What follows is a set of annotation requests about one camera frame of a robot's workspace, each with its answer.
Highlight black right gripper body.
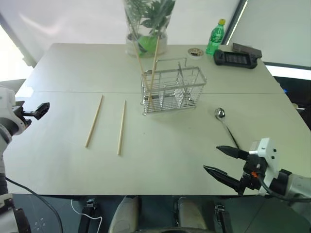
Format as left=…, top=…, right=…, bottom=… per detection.
left=239, top=153, right=268, bottom=195

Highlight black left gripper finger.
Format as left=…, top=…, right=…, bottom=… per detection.
left=23, top=102, right=51, bottom=121

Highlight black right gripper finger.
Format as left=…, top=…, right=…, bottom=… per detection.
left=216, top=145, right=250, bottom=160
left=203, top=165, right=244, bottom=195

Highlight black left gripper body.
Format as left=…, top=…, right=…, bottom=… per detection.
left=11, top=100, right=33, bottom=128

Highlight black table leg clamp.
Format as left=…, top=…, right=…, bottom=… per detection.
left=77, top=198, right=98, bottom=233
left=214, top=204, right=231, bottom=233

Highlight grey rounded robot foot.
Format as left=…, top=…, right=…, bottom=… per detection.
left=176, top=197, right=208, bottom=233
left=107, top=195, right=139, bottom=233

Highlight wooden chopstick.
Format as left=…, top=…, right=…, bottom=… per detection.
left=85, top=95, right=104, bottom=148
left=147, top=36, right=160, bottom=109
left=132, top=38, right=154, bottom=110
left=117, top=100, right=127, bottom=156

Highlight black handheld game console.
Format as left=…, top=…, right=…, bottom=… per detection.
left=213, top=49, right=259, bottom=70

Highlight dark rectangular box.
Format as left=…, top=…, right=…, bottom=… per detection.
left=232, top=42, right=263, bottom=58

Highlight green plastic soda bottle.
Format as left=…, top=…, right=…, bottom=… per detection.
left=206, top=19, right=226, bottom=56

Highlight clear glass vase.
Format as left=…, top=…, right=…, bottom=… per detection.
left=122, top=0, right=171, bottom=58

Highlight green leafy plant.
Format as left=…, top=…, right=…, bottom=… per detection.
left=123, top=0, right=176, bottom=54

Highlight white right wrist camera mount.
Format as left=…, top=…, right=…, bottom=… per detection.
left=248, top=137, right=280, bottom=196

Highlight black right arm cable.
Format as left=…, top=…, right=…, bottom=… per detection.
left=257, top=173, right=311, bottom=202

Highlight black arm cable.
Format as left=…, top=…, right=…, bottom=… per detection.
left=257, top=173, right=311, bottom=202
left=4, top=177, right=64, bottom=233

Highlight metal spoon with black handle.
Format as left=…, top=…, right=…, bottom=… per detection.
left=214, top=106, right=241, bottom=150

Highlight metal wire cutlery rack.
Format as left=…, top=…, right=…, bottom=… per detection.
left=140, top=57, right=208, bottom=115

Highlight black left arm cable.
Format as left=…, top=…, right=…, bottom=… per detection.
left=4, top=177, right=64, bottom=233

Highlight thin white cable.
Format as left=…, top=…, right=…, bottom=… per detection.
left=70, top=199, right=103, bottom=233

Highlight dark window frame post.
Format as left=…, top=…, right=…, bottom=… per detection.
left=222, top=0, right=249, bottom=46

